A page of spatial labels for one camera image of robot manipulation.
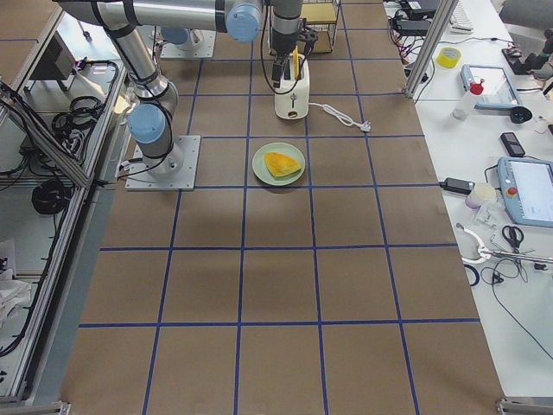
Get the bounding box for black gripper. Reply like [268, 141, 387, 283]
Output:
[270, 27, 299, 88]

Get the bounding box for white toaster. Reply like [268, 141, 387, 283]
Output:
[275, 54, 310, 119]

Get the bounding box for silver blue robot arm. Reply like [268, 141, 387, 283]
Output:
[60, 1, 304, 175]

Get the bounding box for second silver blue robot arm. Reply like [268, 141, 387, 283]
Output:
[161, 27, 204, 49]

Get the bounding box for yellow toast in toaster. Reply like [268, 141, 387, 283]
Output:
[291, 48, 301, 80]

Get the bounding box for yellow toast slice on plate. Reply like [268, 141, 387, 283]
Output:
[264, 151, 302, 178]

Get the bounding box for light green plate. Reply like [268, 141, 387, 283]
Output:
[251, 143, 306, 187]

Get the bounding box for black power brick top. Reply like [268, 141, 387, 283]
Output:
[394, 20, 431, 36]

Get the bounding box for yellow tape roll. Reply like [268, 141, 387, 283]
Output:
[436, 47, 462, 69]

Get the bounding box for white keyboard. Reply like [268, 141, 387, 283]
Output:
[448, 0, 474, 35]

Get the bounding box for white squeeze bottle red cap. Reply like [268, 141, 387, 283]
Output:
[452, 80, 484, 120]

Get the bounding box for upper blue teach pendant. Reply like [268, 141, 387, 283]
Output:
[461, 64, 522, 110]

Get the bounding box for blue teach pendant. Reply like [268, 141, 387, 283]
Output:
[484, 156, 552, 228]
[461, 64, 522, 110]

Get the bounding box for black power adapter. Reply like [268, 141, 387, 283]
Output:
[439, 177, 474, 195]

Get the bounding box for grey metal box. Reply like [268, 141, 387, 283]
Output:
[24, 31, 76, 92]

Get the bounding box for white cup purple base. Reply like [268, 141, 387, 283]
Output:
[465, 182, 496, 209]

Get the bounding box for black round cap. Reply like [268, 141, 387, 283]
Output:
[509, 105, 533, 125]

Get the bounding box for black remote control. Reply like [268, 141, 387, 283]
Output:
[499, 132, 525, 158]

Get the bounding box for lower blue teach pendant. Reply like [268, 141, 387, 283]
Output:
[484, 156, 552, 228]

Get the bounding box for white curved plastic part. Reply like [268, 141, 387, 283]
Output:
[455, 222, 492, 265]

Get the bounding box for blue tape roll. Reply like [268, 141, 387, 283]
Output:
[463, 264, 480, 287]

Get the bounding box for black scissors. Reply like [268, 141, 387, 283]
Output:
[501, 225, 524, 253]

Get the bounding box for wire rack wooden shelf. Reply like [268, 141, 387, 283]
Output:
[302, 0, 340, 54]

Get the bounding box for white toaster power cable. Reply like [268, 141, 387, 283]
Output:
[308, 101, 372, 133]

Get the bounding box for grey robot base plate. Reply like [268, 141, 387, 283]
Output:
[124, 135, 201, 191]

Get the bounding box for aluminium frame post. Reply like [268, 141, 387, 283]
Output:
[404, 0, 458, 99]

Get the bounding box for coiled black cable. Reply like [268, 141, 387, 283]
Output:
[31, 179, 68, 215]

